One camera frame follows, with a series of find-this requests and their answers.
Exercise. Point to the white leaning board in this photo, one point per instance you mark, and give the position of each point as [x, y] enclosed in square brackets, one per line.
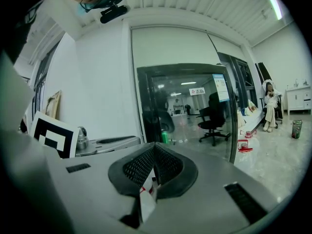
[254, 121]

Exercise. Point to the black glass fridge door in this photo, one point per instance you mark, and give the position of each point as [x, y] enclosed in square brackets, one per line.
[190, 111]

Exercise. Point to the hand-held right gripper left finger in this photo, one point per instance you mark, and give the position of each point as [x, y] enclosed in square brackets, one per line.
[136, 164]

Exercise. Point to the colourful plastic bags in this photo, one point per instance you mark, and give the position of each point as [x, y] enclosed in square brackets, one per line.
[251, 107]

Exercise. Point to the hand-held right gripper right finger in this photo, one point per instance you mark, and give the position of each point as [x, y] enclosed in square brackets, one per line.
[178, 172]

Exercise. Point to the black head camera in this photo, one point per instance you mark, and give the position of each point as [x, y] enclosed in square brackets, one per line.
[113, 13]

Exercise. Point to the blue face mask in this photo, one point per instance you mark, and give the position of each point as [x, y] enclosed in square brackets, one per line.
[84, 8]

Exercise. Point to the black window frame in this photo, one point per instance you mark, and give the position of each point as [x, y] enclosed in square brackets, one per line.
[40, 82]

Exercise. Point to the black metal shelf frame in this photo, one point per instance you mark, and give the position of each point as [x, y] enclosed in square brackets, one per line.
[240, 82]

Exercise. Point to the dark green waste bin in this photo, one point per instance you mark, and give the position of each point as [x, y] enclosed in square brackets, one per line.
[297, 129]

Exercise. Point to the white roller blind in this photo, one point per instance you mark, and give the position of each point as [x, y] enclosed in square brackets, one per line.
[170, 45]

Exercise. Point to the white red-print tag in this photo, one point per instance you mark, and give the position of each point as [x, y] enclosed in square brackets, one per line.
[147, 203]

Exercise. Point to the white cabinet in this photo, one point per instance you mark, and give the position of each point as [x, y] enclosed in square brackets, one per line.
[298, 99]

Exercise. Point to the wooden canvas frame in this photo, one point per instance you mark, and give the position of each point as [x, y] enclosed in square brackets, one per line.
[54, 105]

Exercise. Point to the red white floor holder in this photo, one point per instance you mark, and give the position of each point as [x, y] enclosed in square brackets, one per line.
[244, 146]
[248, 133]

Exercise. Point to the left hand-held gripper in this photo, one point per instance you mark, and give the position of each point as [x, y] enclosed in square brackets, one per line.
[54, 135]

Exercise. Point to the ceiling light tube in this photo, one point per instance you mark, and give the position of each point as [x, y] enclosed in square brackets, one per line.
[275, 4]

